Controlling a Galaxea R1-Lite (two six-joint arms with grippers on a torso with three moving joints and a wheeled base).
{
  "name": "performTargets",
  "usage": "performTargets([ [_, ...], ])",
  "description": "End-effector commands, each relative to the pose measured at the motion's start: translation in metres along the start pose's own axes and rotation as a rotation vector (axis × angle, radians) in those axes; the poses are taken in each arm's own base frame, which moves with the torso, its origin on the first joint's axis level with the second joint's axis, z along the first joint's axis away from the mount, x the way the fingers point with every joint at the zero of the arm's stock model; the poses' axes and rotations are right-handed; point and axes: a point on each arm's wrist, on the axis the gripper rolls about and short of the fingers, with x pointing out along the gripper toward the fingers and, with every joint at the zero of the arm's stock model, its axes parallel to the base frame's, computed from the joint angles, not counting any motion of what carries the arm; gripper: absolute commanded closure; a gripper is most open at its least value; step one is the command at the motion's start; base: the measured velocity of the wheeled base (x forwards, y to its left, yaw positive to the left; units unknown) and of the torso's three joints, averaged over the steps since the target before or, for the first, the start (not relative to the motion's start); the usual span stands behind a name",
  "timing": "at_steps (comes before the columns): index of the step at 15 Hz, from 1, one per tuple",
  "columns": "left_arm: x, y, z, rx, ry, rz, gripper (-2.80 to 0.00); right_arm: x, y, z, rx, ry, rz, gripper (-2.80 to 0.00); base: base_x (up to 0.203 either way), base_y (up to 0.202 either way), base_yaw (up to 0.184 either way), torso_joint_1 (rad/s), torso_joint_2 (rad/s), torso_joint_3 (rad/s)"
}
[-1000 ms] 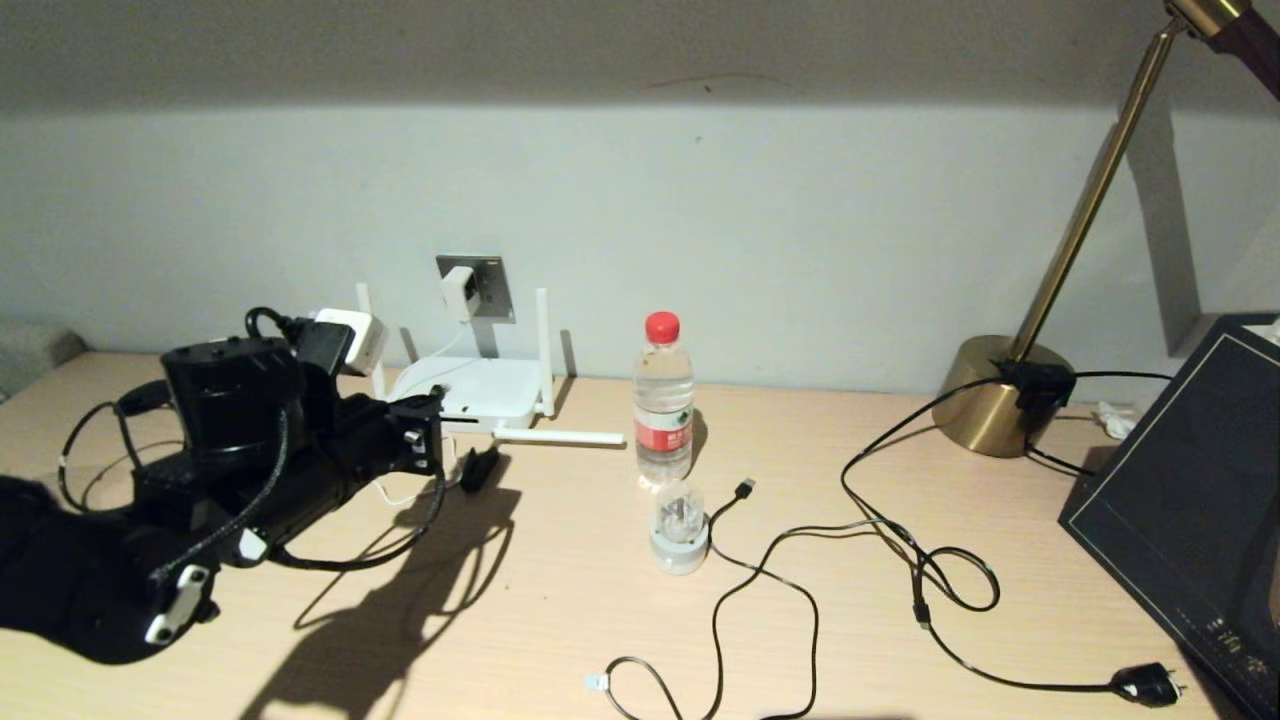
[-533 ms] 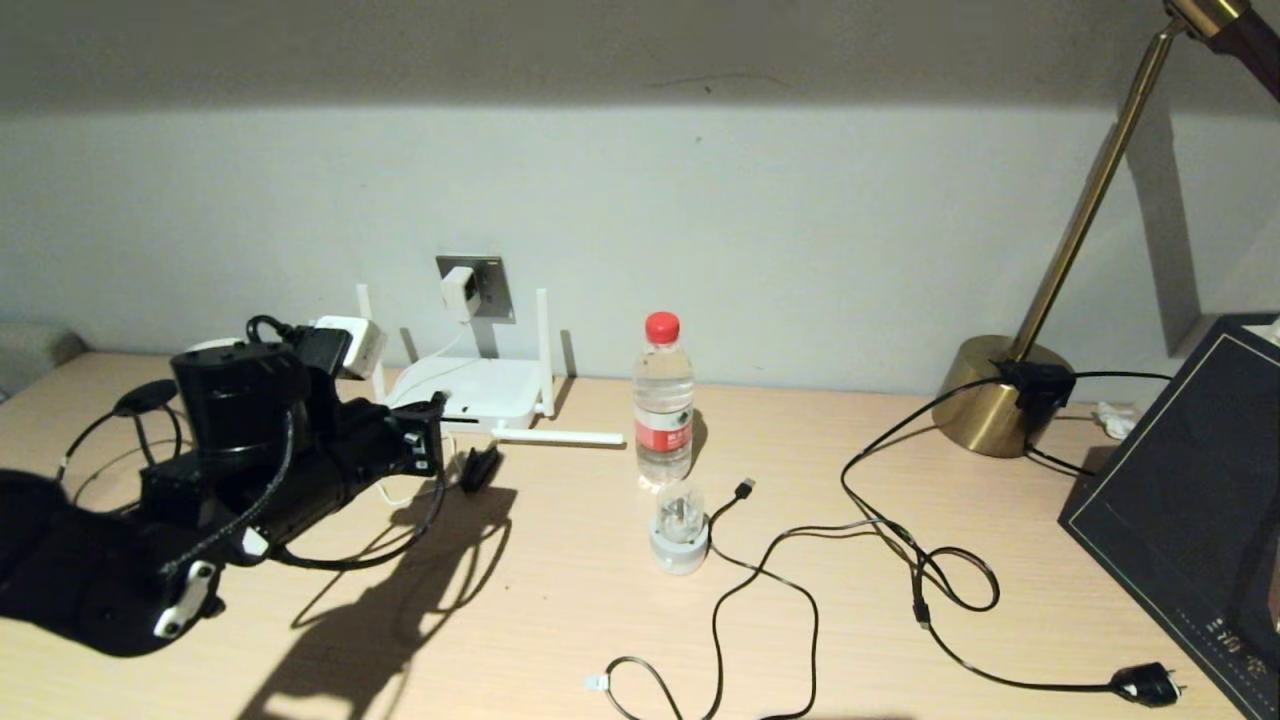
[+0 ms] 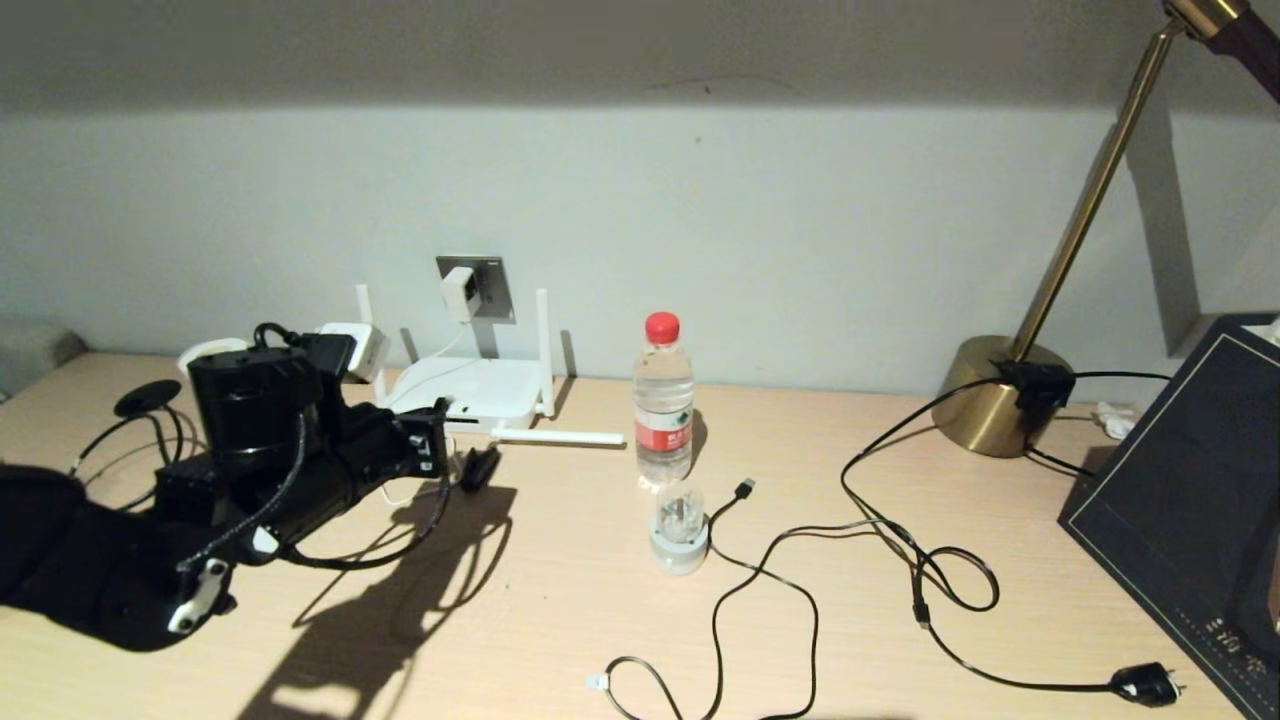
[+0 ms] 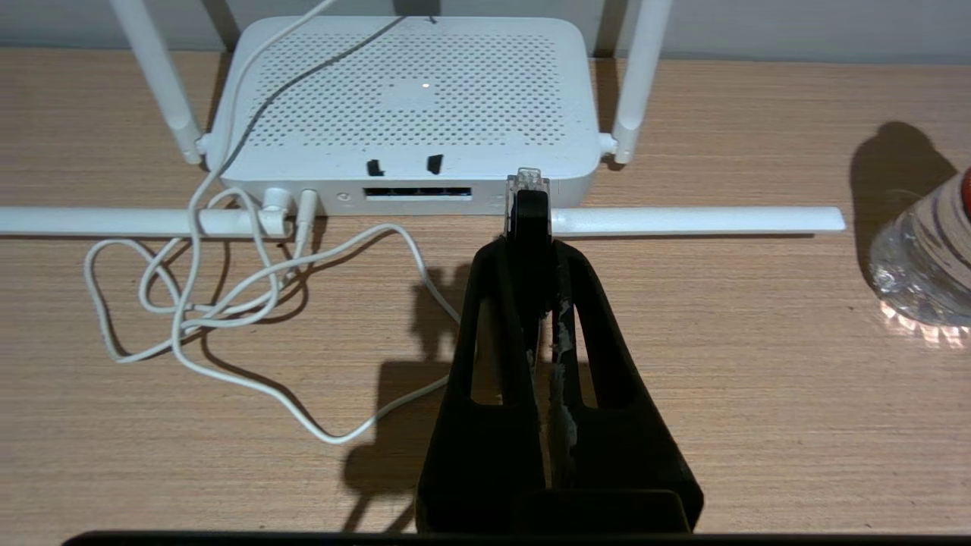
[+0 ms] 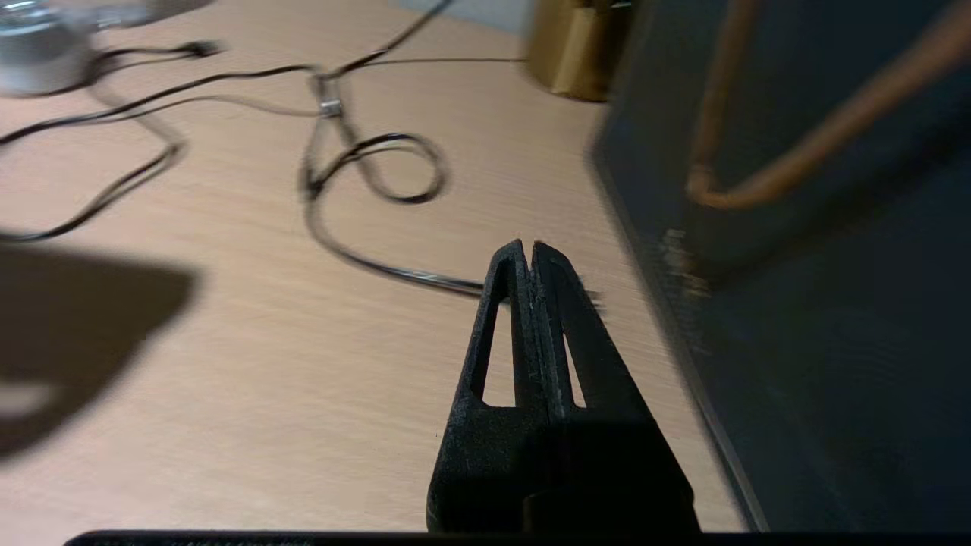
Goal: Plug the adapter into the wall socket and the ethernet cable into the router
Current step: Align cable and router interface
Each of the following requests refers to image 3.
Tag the water bottle red cap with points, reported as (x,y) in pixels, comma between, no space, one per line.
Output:
(663,410)

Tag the brass desk lamp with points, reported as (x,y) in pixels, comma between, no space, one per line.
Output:
(985,410)

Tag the grey wall socket plate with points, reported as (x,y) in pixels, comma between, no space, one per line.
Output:
(495,290)

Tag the small white clear humidifier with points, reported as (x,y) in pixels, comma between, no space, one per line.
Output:
(680,545)

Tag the small black stand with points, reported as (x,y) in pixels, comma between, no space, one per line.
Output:
(480,468)

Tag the white toilet paper roll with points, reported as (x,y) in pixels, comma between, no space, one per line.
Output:
(212,352)

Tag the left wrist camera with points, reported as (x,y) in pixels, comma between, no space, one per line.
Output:
(345,352)

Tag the white router with antennas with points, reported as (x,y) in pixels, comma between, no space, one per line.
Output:
(490,395)

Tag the black box with gold trim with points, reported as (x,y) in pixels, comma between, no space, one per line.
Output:
(1180,480)

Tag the crumpled white tissue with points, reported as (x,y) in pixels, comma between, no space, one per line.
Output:
(1112,420)

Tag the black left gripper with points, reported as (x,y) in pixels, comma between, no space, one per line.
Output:
(425,445)

